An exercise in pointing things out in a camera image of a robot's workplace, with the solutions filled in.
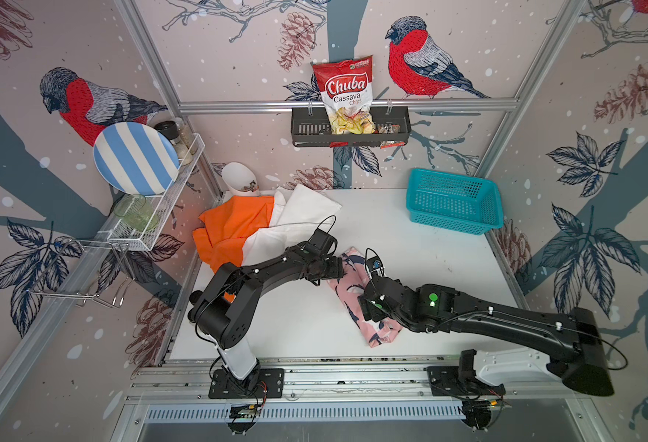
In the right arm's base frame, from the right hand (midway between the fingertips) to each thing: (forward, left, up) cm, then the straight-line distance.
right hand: (368, 294), depth 75 cm
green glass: (+11, +60, +21) cm, 64 cm away
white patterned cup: (+49, +51, -3) cm, 71 cm away
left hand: (+14, +8, -9) cm, 18 cm away
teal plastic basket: (+51, -41, -16) cm, 67 cm away
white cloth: (+41, +27, -13) cm, 51 cm away
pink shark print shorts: (+6, +5, -9) cm, 12 cm away
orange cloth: (+32, +54, -12) cm, 64 cm away
